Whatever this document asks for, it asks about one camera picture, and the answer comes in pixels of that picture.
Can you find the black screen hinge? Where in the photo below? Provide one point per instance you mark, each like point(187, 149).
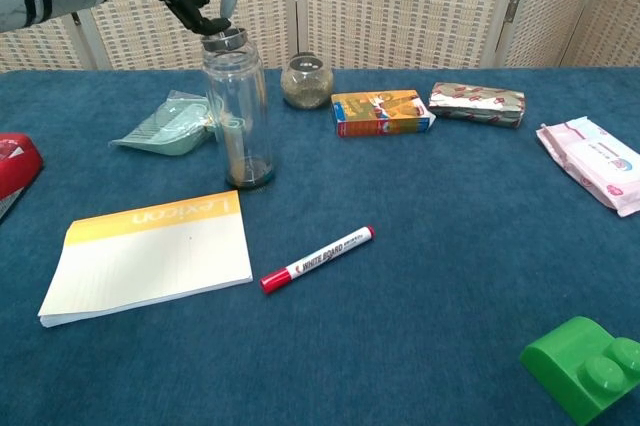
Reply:
point(76, 19)
point(511, 10)

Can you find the blue table cloth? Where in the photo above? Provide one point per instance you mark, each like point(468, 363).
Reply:
point(400, 196)

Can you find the red juice bottle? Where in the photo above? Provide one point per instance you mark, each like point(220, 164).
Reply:
point(15, 166)

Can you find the round glass jar black lid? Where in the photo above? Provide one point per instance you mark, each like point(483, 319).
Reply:
point(306, 86)

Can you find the mint dustpan set in bag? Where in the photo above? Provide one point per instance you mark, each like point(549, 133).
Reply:
point(165, 131)

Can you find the woven folding screen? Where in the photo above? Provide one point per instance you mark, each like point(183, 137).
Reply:
point(400, 1)

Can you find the silver red snack package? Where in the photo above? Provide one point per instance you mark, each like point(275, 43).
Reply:
point(475, 105)

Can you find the yellow white notepad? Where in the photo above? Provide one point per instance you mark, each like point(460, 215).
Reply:
point(150, 266)

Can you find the pink wet wipes pack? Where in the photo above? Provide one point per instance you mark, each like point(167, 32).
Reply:
point(595, 161)

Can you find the green plastic building block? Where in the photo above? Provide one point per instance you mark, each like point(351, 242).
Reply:
point(570, 366)

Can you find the red whiteboard marker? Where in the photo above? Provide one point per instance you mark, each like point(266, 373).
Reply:
point(320, 258)

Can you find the orange snack box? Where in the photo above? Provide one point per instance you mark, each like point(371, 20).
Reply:
point(380, 113)

